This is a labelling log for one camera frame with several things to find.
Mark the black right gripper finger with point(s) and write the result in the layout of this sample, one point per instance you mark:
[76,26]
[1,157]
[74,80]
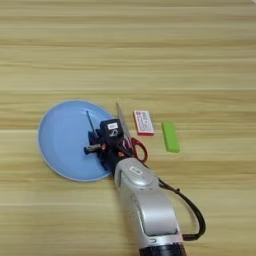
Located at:
[93,138]

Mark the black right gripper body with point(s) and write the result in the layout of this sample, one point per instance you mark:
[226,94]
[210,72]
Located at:
[111,153]

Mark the green rectangular block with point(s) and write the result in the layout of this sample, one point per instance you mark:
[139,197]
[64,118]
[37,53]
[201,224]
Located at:
[170,136]

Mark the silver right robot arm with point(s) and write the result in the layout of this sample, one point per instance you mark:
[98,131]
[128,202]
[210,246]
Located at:
[150,206]

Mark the round blue plate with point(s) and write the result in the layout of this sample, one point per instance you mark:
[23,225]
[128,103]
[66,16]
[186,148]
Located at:
[63,140]

